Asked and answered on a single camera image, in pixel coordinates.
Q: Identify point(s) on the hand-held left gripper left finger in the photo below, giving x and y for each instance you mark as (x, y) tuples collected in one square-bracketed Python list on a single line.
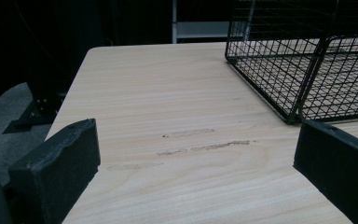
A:
[(54, 169)]

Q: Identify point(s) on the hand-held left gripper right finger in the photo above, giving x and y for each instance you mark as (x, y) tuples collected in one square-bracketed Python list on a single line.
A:
[(341, 165)]

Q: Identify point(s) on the black metal stand base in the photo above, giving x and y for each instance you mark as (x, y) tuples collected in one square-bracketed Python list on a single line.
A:
[(34, 113)]

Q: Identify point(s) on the white metal shelf frame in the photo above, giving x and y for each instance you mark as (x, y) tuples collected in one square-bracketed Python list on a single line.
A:
[(199, 29)]

